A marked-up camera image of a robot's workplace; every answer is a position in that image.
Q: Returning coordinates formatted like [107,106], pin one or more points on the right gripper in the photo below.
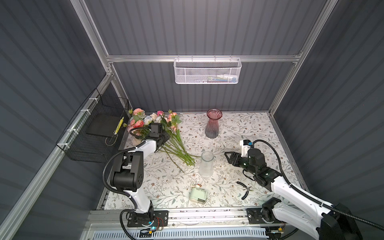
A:
[235,155]

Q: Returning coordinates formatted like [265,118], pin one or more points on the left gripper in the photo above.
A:
[166,136]

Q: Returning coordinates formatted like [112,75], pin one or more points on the clear frosted glass vase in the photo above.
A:
[206,169]

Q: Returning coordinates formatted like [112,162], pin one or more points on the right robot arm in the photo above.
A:
[306,212]

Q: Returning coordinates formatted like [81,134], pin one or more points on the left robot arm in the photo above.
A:
[124,174]

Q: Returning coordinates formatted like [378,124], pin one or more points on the dark red glass vase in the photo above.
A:
[212,128]

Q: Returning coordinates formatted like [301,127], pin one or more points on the flower bunch on table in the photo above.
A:
[163,129]

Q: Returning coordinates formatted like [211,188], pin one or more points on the tubes in white basket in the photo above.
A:
[231,79]

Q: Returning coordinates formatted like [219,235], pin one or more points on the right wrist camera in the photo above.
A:
[246,145]

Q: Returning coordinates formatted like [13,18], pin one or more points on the black wire wall basket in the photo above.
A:
[90,137]

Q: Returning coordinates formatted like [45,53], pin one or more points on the white wire wall basket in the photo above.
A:
[187,70]

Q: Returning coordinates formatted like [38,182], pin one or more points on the aluminium front rail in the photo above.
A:
[177,218]

